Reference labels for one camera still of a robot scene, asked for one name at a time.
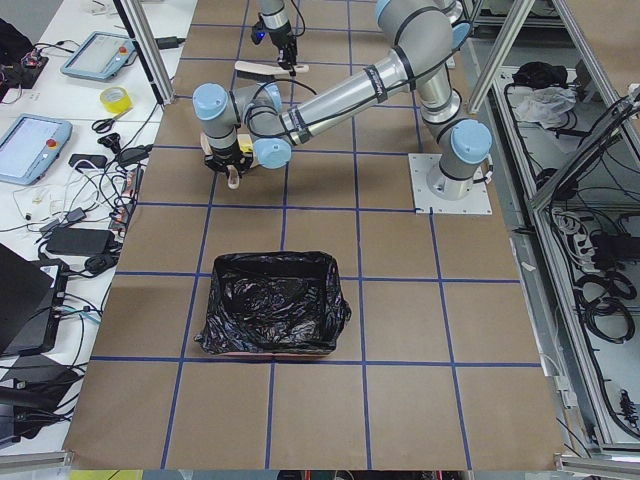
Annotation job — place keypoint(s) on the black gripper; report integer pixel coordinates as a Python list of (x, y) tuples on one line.
[(224, 154), (282, 39)]

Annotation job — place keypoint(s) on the yellow sponge wedge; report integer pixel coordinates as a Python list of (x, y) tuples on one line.
[(246, 146)]

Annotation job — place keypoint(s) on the beige dustpan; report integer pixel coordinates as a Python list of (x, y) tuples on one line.
[(233, 181)]

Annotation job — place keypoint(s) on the beige hand brush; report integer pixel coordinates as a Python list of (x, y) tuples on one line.
[(263, 73)]

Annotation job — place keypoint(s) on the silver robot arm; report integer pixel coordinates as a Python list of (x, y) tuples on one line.
[(274, 23), (250, 125)]

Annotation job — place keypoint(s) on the black lined trash bin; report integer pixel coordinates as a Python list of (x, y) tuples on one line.
[(283, 303)]

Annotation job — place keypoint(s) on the yellow tape roll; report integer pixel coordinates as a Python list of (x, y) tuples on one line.
[(116, 100)]

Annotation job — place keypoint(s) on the far blue teach pendant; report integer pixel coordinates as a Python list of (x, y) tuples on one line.
[(100, 57)]

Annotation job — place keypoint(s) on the blue teach pendant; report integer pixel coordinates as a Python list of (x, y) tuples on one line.
[(100, 57), (30, 146)]

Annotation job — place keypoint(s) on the black power adapter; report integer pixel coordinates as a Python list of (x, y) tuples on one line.
[(80, 242)]

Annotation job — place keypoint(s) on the near blue teach pendant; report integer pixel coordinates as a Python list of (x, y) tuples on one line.
[(30, 146)]

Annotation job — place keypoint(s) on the black handled scissors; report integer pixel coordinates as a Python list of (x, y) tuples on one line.
[(102, 126)]

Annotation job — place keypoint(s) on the aluminium frame post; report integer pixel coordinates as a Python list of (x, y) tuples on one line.
[(139, 31)]

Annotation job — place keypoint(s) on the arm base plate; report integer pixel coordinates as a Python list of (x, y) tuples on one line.
[(434, 193)]

